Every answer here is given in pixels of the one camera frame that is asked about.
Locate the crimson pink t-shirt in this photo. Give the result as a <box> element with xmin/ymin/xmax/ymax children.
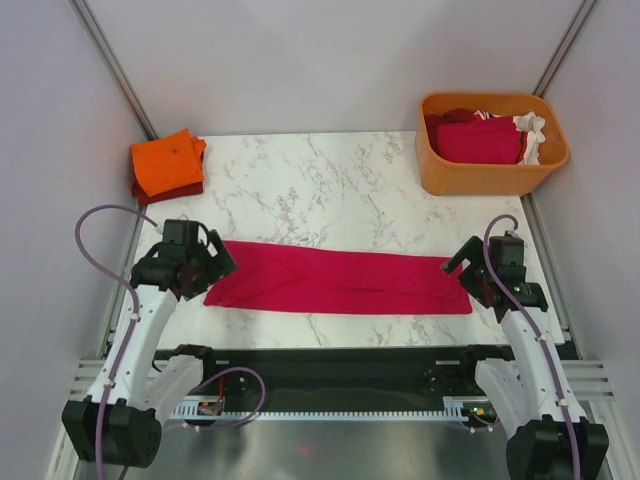
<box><xmin>204</xmin><ymin>241</ymin><xmax>472</xmax><ymax>315</ymax></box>

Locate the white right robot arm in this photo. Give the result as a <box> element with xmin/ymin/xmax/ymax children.
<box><xmin>443</xmin><ymin>234</ymin><xmax>609</xmax><ymax>479</ymax></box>

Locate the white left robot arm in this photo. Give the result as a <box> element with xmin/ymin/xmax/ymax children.
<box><xmin>62</xmin><ymin>220</ymin><xmax>237</xmax><ymax>468</ymax></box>

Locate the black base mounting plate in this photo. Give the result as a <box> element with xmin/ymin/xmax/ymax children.
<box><xmin>155</xmin><ymin>344</ymin><xmax>514</xmax><ymax>411</ymax></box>

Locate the orange plastic basket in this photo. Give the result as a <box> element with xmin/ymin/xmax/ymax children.
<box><xmin>415</xmin><ymin>92</ymin><xmax>570</xmax><ymax>196</ymax></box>

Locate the folded orange t-shirt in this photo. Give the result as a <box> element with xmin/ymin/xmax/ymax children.
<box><xmin>131</xmin><ymin>129</ymin><xmax>207</xmax><ymax>197</ymax></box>

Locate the crimson t-shirt in basket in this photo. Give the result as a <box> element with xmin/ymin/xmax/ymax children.
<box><xmin>432</xmin><ymin>116</ymin><xmax>524</xmax><ymax>165</ymax></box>

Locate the dark red garment in basket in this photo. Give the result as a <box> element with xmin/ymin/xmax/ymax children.
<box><xmin>424</xmin><ymin>108</ymin><xmax>476</xmax><ymax>129</ymax></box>

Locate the white t-shirt red print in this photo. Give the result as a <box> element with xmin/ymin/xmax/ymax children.
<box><xmin>474</xmin><ymin>110</ymin><xmax>546</xmax><ymax>165</ymax></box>

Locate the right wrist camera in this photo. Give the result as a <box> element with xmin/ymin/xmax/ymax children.
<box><xmin>489</xmin><ymin>235</ymin><xmax>524</xmax><ymax>269</ymax></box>

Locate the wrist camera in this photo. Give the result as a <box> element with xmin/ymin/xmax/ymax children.
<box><xmin>489</xmin><ymin>235</ymin><xmax>524</xmax><ymax>269</ymax></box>
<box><xmin>162</xmin><ymin>219</ymin><xmax>209</xmax><ymax>246</ymax></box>

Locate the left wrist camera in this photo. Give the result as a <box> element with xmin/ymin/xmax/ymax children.
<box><xmin>162</xmin><ymin>219</ymin><xmax>209</xmax><ymax>246</ymax></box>

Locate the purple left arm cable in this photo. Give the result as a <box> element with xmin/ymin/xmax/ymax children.
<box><xmin>74</xmin><ymin>203</ymin><xmax>267</xmax><ymax>480</ymax></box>

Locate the white slotted cable duct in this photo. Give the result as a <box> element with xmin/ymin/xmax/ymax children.
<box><xmin>169</xmin><ymin>396</ymin><xmax>497</xmax><ymax>422</ymax></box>

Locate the aluminium extrusion rail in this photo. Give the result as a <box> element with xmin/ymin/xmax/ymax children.
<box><xmin>69</xmin><ymin>359</ymin><xmax>614</xmax><ymax>401</ymax></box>

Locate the right aluminium corner post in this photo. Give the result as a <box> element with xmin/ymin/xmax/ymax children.
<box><xmin>532</xmin><ymin>0</ymin><xmax>601</xmax><ymax>98</ymax></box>

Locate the aluminium corner post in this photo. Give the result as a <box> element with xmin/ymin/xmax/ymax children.
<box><xmin>532</xmin><ymin>0</ymin><xmax>601</xmax><ymax>98</ymax></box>
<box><xmin>69</xmin><ymin>0</ymin><xmax>158</xmax><ymax>140</ymax></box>

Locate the left aluminium corner post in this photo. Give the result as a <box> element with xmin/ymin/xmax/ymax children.
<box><xmin>69</xmin><ymin>0</ymin><xmax>158</xmax><ymax>140</ymax></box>

